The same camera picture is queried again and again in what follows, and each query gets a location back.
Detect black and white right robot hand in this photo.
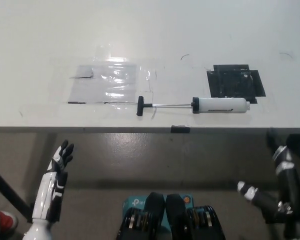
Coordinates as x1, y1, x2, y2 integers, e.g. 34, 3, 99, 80
236, 144, 300, 221

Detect small white air pump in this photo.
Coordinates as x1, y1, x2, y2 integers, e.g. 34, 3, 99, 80
136, 95, 251, 117

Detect red and white shoe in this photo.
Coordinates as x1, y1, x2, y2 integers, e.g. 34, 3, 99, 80
0, 210, 19, 238

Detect teal cardboard router box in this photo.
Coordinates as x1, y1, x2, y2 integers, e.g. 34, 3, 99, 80
121, 192, 195, 234

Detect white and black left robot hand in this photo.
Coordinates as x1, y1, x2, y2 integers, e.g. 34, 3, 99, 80
22, 139, 75, 240

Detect small black tape piece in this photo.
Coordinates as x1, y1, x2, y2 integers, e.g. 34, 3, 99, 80
170, 124, 191, 134

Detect black table leg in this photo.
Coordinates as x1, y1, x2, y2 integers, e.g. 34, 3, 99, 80
0, 163, 33, 223

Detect black tape patch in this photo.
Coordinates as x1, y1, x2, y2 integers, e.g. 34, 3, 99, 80
206, 64, 267, 105

